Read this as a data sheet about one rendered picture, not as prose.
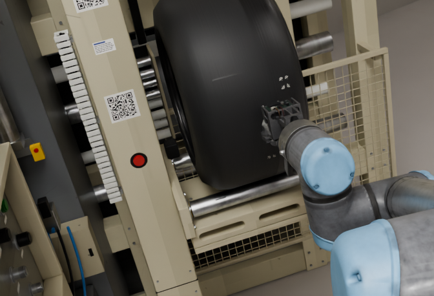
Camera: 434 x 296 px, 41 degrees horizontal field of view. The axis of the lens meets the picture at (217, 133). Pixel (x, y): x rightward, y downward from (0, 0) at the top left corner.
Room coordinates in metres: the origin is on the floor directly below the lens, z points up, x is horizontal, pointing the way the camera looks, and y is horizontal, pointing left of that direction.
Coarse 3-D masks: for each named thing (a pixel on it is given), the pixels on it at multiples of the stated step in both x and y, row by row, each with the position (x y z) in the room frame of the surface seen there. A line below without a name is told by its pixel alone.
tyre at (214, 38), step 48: (192, 0) 1.39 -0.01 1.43; (240, 0) 1.36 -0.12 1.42; (192, 48) 1.27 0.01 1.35; (240, 48) 1.26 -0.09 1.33; (288, 48) 1.28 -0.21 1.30; (192, 96) 1.23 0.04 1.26; (240, 96) 1.21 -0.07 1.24; (288, 96) 1.22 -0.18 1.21; (192, 144) 1.28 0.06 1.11; (240, 144) 1.20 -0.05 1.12
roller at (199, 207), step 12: (264, 180) 1.34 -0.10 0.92; (276, 180) 1.34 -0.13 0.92; (288, 180) 1.33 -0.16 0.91; (228, 192) 1.33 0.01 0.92; (240, 192) 1.32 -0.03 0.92; (252, 192) 1.32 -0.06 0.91; (264, 192) 1.32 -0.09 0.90; (192, 204) 1.31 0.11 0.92; (204, 204) 1.30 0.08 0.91; (216, 204) 1.30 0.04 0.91; (228, 204) 1.31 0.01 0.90
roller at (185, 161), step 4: (180, 156) 1.59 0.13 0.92; (184, 156) 1.59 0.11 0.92; (188, 156) 1.59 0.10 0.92; (176, 160) 1.58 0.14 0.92; (180, 160) 1.58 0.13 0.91; (184, 160) 1.58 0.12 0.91; (188, 160) 1.58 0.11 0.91; (176, 164) 1.57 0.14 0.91; (180, 164) 1.57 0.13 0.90; (184, 164) 1.58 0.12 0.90; (188, 164) 1.58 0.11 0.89; (192, 164) 1.58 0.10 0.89; (176, 168) 1.57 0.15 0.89; (180, 168) 1.58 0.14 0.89
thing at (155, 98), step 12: (144, 48) 1.90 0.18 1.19; (144, 60) 1.77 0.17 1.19; (144, 72) 1.76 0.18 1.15; (156, 72) 1.76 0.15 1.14; (144, 84) 1.77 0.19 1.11; (156, 84) 1.78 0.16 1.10; (156, 96) 1.76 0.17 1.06; (156, 108) 1.90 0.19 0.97; (156, 120) 1.78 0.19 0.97; (168, 120) 1.77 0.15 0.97; (168, 132) 1.77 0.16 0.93
